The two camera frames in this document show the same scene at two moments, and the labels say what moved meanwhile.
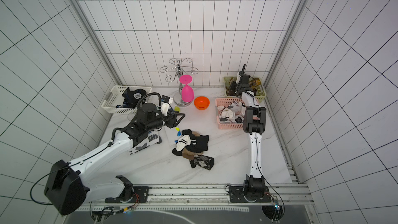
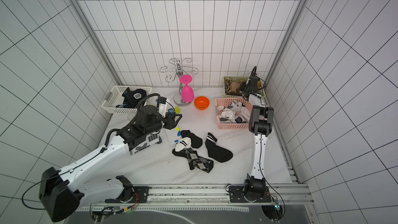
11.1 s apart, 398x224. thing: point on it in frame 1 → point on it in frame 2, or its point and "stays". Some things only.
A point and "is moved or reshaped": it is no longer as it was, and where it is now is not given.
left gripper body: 161,120 stays
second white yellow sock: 153,138 stays
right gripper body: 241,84 → 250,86
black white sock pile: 195,144 is moved or reshaped
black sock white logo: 131,98 stays
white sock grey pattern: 231,113 stays
